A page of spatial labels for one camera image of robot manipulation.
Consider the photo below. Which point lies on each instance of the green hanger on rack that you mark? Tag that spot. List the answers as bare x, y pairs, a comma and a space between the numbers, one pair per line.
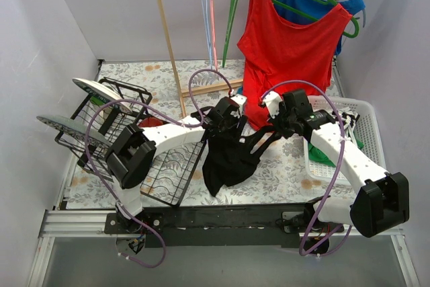
230, 21

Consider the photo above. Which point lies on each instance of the black wire dish rack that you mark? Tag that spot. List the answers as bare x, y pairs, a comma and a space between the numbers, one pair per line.
100, 122

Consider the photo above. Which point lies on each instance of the red tank top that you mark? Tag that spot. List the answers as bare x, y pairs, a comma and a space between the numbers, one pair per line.
287, 56

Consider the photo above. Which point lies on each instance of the black white striped garment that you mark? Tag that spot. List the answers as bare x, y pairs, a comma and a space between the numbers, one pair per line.
349, 119

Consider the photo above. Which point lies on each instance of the green garment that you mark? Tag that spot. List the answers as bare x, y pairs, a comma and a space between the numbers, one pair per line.
316, 155

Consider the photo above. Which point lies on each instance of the black tank top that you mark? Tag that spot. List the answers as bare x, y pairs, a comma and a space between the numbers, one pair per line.
233, 157

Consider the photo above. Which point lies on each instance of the blue wire hanger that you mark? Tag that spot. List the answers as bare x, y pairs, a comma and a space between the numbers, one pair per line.
205, 15

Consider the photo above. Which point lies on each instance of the pink wire hanger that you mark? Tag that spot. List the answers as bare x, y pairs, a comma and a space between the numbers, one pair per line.
213, 31

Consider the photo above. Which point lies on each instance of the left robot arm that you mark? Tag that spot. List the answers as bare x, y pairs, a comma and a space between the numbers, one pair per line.
158, 146

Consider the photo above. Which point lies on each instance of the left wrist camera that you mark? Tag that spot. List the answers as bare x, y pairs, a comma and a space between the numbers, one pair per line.
240, 100

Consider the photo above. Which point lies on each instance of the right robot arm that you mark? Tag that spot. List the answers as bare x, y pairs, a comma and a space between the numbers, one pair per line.
382, 198

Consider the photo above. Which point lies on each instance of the red bowl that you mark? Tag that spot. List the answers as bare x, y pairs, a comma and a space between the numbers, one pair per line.
150, 122

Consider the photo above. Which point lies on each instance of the white plastic basket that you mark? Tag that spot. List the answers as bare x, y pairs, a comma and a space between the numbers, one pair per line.
366, 131

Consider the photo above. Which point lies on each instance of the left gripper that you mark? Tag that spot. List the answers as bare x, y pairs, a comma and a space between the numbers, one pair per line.
240, 123

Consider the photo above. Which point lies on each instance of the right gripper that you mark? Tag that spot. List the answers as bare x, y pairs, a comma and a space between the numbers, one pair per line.
280, 129

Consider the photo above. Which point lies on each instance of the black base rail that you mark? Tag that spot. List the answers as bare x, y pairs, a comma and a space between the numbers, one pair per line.
229, 225

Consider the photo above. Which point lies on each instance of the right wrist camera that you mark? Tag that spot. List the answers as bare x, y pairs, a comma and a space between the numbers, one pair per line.
271, 102

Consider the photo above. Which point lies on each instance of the grey patterned plate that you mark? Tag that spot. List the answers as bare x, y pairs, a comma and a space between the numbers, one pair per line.
75, 129

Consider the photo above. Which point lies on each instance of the white green rimmed plate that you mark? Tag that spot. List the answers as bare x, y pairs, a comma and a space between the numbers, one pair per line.
102, 93

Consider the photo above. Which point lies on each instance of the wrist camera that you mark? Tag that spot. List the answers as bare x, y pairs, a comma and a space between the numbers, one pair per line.
240, 100
271, 102

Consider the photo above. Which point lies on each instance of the blue tank top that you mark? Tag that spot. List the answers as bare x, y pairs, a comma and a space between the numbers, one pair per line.
316, 10

